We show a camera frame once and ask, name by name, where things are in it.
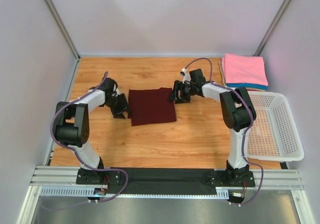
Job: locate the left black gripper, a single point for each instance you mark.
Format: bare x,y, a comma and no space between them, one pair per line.
120,105

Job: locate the aluminium frame post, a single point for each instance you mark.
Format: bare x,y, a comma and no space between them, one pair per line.
57,19
273,26

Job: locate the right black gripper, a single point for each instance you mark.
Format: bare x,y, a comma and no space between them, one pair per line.
180,91

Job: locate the pink folded t-shirt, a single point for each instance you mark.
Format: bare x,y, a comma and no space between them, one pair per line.
244,70

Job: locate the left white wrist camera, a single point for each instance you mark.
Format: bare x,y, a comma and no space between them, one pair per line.
116,91

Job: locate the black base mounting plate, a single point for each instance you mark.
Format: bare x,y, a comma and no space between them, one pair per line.
166,181

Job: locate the left aluminium frame post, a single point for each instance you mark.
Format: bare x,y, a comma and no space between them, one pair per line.
57,19

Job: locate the maroon t-shirt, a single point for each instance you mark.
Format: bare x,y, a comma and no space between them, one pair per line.
151,106

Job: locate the aluminium slotted cable rail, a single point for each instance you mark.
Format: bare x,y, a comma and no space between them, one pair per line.
61,181

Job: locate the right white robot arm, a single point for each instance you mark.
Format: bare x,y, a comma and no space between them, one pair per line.
238,114

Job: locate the white plastic basket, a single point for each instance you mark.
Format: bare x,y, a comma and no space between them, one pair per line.
274,135

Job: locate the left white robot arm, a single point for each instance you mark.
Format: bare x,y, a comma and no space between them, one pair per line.
70,127

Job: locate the right aluminium frame post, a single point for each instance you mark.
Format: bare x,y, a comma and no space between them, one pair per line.
273,26

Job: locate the blue folded t-shirt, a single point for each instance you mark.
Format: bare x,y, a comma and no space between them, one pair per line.
247,85

